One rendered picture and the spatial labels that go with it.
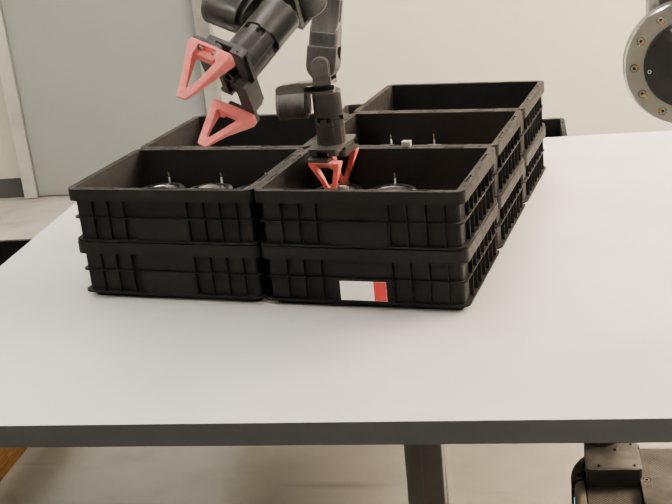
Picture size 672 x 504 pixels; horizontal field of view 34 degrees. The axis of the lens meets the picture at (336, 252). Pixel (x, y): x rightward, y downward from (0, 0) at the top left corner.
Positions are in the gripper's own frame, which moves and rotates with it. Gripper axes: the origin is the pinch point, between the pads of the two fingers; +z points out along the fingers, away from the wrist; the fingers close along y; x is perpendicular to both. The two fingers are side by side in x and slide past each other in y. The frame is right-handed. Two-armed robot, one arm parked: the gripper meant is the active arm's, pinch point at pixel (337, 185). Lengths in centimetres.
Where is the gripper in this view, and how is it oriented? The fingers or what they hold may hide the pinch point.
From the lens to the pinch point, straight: 223.4
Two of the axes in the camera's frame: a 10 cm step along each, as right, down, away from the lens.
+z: 1.2, 9.2, 3.8
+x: 9.1, 0.5, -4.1
